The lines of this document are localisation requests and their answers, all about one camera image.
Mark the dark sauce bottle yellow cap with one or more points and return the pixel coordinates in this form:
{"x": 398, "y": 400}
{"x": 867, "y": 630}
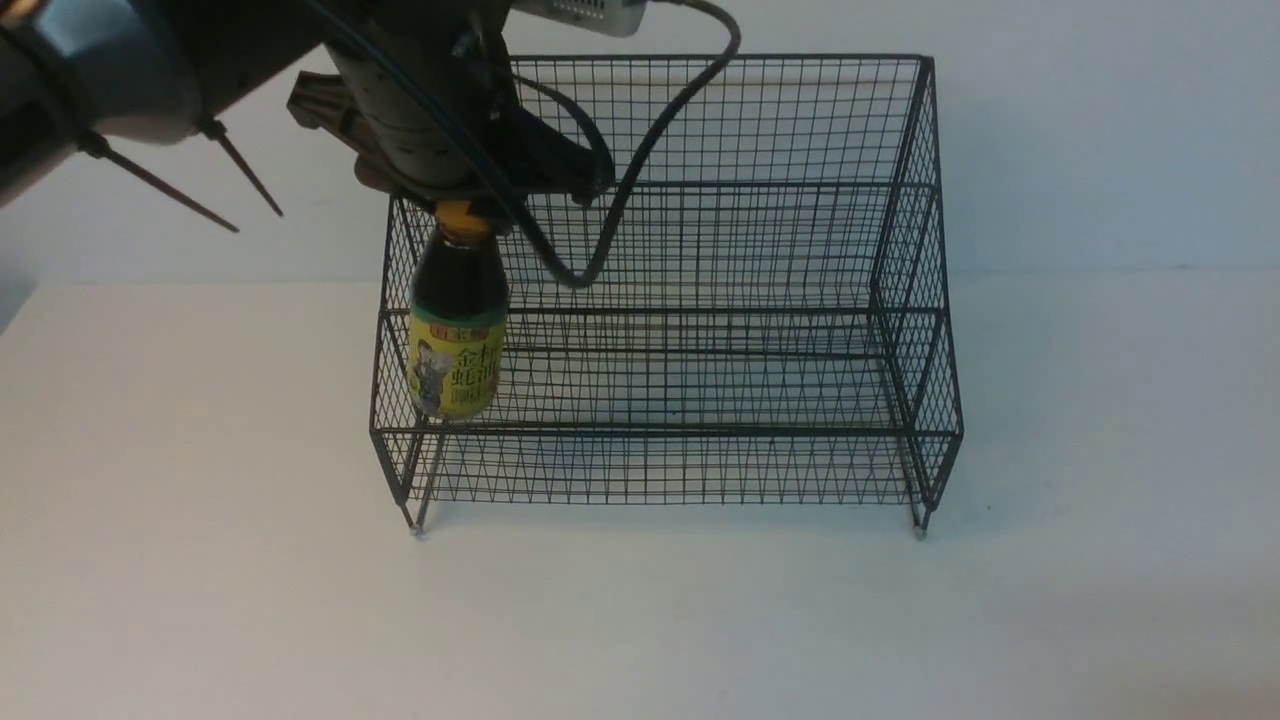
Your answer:
{"x": 459, "y": 302}

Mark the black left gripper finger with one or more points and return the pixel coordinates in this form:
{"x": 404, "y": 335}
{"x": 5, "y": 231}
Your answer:
{"x": 475, "y": 212}

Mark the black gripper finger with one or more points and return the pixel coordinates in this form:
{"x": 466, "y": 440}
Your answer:
{"x": 545, "y": 161}

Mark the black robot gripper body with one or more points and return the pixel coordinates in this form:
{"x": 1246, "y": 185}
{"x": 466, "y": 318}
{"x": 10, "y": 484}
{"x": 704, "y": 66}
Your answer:
{"x": 411, "y": 96}

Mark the black wire mesh shelf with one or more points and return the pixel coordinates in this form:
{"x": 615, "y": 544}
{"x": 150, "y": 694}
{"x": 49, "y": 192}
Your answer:
{"x": 772, "y": 325}

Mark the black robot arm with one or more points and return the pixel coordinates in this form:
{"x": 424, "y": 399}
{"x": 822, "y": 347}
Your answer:
{"x": 77, "y": 73}

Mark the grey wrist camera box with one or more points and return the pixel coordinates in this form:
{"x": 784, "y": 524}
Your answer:
{"x": 618, "y": 19}

